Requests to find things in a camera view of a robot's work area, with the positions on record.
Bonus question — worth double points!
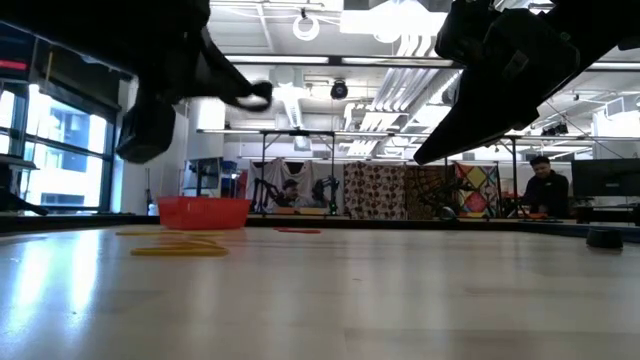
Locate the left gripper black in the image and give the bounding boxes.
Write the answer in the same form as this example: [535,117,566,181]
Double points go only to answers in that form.
[134,27,261,110]

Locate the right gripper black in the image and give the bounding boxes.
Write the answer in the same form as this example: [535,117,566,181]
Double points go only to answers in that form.
[413,7,582,166]

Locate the wide black rubber band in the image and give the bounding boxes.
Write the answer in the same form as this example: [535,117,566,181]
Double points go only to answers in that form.
[585,227,625,250]
[234,80,274,113]

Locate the thin yellow rubber band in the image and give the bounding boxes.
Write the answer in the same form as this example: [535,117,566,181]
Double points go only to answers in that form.
[129,239,231,258]
[114,229,226,238]

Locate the colourful geometric hanging cloth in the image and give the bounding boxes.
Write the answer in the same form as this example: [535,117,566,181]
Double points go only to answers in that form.
[452,161,501,219]

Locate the black ceiling light cluster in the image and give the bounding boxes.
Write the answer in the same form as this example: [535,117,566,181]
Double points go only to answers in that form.
[541,121,570,137]

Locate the blue storage bins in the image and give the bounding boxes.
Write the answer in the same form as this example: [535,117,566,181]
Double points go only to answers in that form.
[221,159,239,196]

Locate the dark orange patterned cloth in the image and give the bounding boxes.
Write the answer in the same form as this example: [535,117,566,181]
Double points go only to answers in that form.
[404,163,457,221]

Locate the person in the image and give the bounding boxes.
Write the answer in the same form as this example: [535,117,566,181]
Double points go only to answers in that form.
[279,178,304,209]
[522,154,571,220]

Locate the white hanging sheet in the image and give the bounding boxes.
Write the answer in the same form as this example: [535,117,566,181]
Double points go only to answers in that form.
[246,157,346,214]

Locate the black ceiling spotlight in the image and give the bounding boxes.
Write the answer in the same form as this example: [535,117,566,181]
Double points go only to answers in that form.
[329,79,350,101]

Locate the brown dotted hanging cloth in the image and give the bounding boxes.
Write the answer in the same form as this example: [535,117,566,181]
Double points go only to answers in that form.
[343,160,408,221]

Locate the red plastic basket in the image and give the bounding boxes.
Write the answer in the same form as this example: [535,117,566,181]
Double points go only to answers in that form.
[157,195,253,231]

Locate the black background monitor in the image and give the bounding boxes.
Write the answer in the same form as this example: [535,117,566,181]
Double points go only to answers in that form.
[571,157,640,198]

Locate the large window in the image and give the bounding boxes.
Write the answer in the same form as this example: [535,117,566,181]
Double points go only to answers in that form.
[0,82,121,214]

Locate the black background metal frame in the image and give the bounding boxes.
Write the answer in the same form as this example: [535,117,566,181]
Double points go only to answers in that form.
[442,133,520,219]
[259,130,337,216]

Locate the white ceiling ring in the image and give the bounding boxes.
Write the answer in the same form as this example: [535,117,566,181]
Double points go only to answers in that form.
[292,13,321,42]

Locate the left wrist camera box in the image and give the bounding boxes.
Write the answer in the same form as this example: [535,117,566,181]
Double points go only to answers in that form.
[115,97,177,165]

